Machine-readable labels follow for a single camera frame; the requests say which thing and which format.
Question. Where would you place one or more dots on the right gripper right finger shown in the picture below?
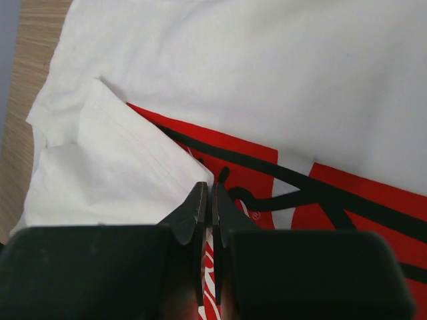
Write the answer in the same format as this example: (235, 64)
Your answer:
(283, 274)

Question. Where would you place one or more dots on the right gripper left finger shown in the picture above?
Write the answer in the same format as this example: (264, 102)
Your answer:
(109, 271)

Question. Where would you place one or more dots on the white t shirt red print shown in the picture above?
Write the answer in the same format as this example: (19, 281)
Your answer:
(335, 90)

